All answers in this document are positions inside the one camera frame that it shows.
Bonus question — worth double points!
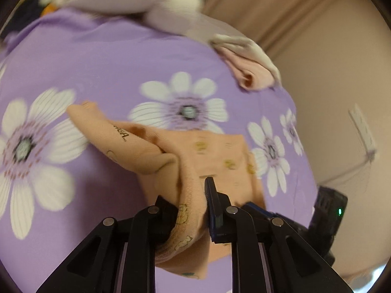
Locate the folded pink beige clothes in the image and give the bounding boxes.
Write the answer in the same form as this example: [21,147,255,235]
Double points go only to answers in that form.
[210,34,282,91]

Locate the dark navy garment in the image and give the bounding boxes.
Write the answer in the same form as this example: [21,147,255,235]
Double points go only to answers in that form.
[1,0,45,40]

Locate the purple floral bed sheet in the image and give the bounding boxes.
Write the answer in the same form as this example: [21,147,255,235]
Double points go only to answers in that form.
[1,9,317,292]

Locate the beige curtain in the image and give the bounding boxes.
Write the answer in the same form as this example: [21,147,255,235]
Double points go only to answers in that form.
[201,0,355,59]

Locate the white wall power strip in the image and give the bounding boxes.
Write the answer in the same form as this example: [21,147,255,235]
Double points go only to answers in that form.
[348,103,378,163]

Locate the orange cartoon print baby garment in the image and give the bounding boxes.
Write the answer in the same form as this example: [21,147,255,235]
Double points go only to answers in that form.
[67,102,265,279]

